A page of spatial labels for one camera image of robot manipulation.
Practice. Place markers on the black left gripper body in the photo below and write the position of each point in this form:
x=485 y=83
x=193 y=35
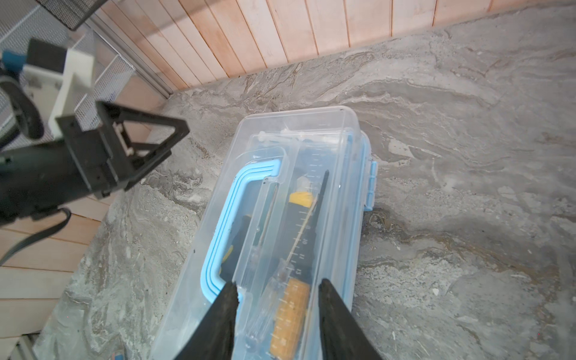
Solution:
x=38 y=180

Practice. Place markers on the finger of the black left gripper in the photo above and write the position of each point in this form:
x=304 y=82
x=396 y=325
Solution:
x=147 y=156
x=115 y=114

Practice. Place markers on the black mesh wall basket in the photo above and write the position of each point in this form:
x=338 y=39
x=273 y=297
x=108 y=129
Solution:
x=71 y=13

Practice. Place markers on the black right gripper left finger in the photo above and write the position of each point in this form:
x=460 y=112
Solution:
x=214 y=337

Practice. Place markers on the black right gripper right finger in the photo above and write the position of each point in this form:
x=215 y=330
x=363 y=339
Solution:
x=340 y=335

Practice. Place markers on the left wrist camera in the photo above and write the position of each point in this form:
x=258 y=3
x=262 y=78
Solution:
x=43 y=85

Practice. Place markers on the light blue tool box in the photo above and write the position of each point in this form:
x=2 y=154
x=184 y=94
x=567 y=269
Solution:
x=257 y=182

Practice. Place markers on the black yellow utility knife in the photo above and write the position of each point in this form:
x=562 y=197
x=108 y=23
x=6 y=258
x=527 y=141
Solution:
x=298 y=234

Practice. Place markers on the white wire mesh shelf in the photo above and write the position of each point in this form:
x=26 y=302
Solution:
x=112 y=70

